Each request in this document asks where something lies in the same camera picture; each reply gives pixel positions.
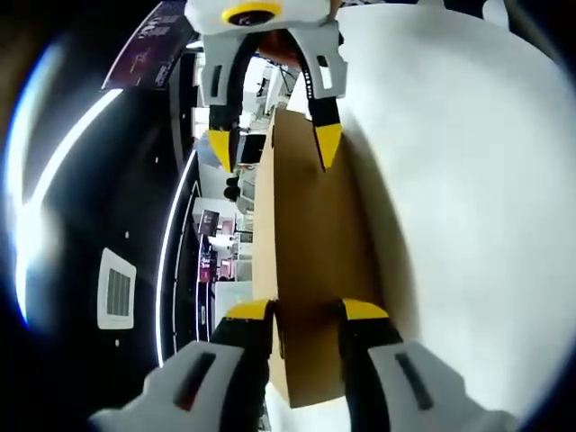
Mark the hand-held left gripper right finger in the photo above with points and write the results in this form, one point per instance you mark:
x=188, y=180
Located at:
x=405, y=396

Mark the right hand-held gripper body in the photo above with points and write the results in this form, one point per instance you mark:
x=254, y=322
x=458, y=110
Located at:
x=306, y=11

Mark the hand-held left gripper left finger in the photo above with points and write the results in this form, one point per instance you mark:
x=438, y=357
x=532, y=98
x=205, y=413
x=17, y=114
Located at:
x=216, y=387

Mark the brown cardboard shoe box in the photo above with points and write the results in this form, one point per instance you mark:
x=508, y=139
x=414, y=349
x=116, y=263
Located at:
x=315, y=247

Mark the dark purple display screen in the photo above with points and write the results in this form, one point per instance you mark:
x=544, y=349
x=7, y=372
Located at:
x=148, y=49

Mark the white ceiling air vent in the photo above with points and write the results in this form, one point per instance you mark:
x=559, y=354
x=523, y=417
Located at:
x=117, y=288

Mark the row of purple posters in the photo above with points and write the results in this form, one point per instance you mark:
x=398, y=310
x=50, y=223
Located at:
x=211, y=222

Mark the bright ceiling light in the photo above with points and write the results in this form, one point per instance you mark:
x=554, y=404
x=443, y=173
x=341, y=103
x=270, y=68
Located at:
x=67, y=148

